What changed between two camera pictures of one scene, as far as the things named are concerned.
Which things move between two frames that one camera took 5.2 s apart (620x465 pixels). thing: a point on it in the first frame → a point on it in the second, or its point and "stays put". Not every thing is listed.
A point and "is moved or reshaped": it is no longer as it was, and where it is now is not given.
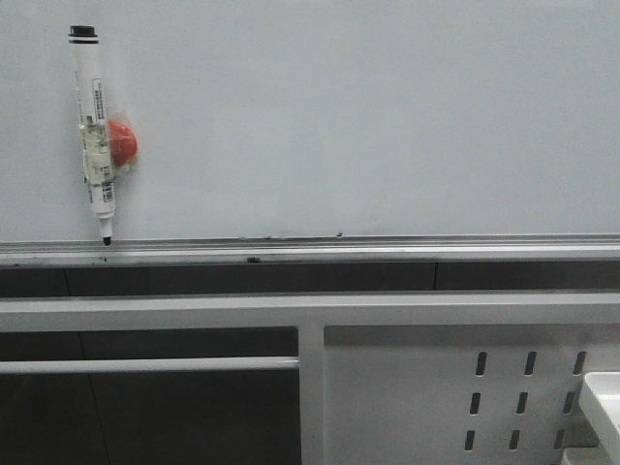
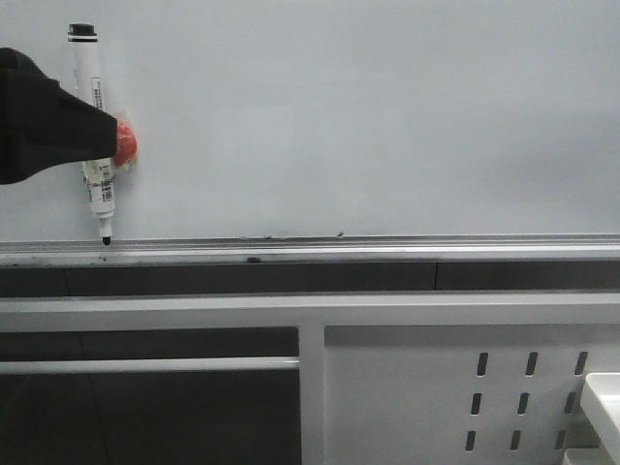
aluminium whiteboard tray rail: [345, 250] stays put
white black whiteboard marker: [100, 178] is moved or reshaped
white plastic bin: [603, 392] stays put
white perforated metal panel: [480, 394] stays put
